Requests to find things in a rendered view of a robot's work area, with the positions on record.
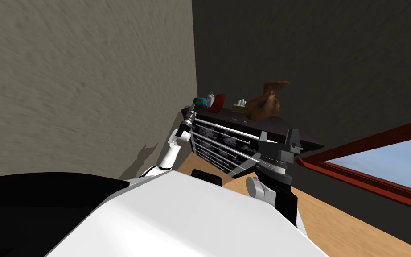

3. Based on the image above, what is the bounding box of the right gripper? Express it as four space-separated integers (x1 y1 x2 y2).
257 128 304 167

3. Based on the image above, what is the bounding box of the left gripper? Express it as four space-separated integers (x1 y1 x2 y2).
184 104 197 126

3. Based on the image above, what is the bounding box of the red book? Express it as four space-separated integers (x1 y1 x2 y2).
209 93 227 115

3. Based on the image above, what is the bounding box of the brown vase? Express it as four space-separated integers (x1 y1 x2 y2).
244 81 290 122

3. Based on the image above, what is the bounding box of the dark dresser with floral drawers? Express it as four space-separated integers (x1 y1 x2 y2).
180 105 325 179

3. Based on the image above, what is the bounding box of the tissue box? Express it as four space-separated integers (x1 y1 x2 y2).
232 99 248 115

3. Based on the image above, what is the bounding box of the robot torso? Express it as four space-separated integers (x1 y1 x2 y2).
45 169 329 257

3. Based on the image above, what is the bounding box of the red framed window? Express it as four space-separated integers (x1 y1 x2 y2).
295 116 411 217

